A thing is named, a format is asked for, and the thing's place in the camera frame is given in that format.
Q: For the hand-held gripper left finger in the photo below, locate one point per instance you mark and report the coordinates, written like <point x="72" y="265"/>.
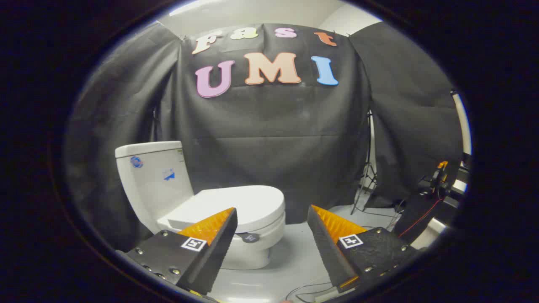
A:
<point x="219" y="248"/>

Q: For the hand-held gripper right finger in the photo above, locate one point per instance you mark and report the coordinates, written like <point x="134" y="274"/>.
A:
<point x="326" y="248"/>

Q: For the black lid pull tab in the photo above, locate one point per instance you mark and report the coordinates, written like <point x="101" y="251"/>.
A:
<point x="250" y="237"/>

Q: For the white toilet lid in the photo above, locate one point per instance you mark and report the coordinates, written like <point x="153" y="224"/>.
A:
<point x="252" y="204"/>

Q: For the white toilet seat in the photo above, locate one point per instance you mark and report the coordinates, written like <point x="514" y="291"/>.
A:
<point x="276" y="227"/>

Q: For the white ceramic toilet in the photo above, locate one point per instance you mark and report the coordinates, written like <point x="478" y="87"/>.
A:
<point x="156" y="185"/>

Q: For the black tripod stand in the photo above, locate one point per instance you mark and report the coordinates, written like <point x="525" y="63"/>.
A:
<point x="369" y="168"/>

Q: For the black and orange device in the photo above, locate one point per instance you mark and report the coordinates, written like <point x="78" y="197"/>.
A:
<point x="440" y="181"/>

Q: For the black backdrop cloth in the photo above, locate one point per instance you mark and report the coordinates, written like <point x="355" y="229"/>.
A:
<point x="273" y="126"/>

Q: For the white upright panel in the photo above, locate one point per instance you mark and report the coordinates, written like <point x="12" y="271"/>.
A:
<point x="462" y="122"/>

